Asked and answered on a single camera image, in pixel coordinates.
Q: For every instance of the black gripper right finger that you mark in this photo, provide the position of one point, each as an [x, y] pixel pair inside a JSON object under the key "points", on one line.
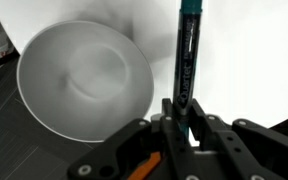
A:
{"points": [[237, 150]]}

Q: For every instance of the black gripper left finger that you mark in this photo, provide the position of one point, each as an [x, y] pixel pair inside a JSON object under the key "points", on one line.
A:
{"points": [[170, 140]]}

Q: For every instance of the teal dry erase marker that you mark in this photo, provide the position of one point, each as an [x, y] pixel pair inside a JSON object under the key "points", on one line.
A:
{"points": [[187, 50]]}

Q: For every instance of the white round bowl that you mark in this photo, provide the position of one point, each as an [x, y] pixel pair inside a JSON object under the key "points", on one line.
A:
{"points": [[84, 76]]}

